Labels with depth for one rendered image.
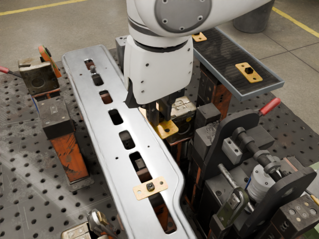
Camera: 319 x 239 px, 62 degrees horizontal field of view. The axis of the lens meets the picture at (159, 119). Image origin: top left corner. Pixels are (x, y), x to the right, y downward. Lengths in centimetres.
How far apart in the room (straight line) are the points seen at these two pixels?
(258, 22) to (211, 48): 260
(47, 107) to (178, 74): 56
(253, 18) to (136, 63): 306
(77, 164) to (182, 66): 68
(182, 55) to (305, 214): 38
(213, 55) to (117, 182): 45
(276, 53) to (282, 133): 198
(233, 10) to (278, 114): 115
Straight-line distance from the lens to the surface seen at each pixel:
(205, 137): 68
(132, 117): 83
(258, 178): 61
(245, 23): 342
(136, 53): 35
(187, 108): 74
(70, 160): 97
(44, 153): 121
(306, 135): 134
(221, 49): 85
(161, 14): 23
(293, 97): 267
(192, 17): 24
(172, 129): 48
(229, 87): 71
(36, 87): 107
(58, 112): 86
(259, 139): 61
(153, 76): 37
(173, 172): 71
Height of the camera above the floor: 160
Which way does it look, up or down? 47 degrees down
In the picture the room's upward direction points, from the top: straight up
